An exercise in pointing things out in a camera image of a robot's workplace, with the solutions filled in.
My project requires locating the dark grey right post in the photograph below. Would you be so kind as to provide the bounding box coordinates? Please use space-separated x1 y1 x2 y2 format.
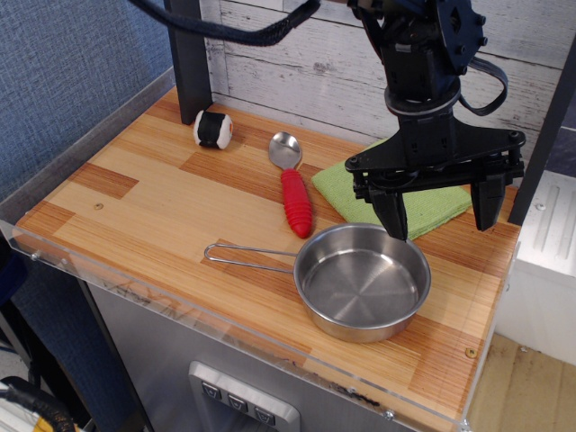
508 40 575 226

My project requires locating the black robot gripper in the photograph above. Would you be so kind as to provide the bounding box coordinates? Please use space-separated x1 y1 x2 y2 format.
345 109 526 241

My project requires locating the white ribbed box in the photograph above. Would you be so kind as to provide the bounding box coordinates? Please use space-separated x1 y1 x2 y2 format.
495 171 575 365

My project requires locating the stainless steel pot with handle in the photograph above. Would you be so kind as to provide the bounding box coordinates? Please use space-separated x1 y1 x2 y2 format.
203 222 433 345

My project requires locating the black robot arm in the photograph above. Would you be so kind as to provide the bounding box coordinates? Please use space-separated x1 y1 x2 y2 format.
345 1 526 240

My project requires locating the red-handled metal spoon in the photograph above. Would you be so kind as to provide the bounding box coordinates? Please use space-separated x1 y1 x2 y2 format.
268 131 312 239

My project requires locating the black and white plush ball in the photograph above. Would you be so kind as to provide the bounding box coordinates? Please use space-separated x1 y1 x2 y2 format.
193 111 233 149

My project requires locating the silver button control panel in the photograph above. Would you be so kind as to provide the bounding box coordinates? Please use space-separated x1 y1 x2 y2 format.
188 361 301 432

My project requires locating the green folded cloth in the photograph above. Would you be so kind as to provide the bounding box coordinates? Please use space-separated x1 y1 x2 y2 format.
307 158 472 239

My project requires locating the clear acrylic table guard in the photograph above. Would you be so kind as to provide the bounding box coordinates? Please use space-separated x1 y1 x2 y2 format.
1 72 519 431

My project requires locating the dark grey left post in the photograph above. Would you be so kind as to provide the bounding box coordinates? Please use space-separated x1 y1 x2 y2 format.
162 0 213 126

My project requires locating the black cable bundle lower left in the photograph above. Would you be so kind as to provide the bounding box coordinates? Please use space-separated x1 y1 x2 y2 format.
0 377 80 432

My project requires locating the stainless steel cabinet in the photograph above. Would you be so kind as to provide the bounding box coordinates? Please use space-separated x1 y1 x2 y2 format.
85 278 433 432

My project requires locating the black braided cable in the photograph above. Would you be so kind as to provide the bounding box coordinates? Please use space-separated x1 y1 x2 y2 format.
128 0 321 47

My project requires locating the dark grey post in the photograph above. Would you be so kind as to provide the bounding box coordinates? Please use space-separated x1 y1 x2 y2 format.
162 0 213 126
508 40 575 226

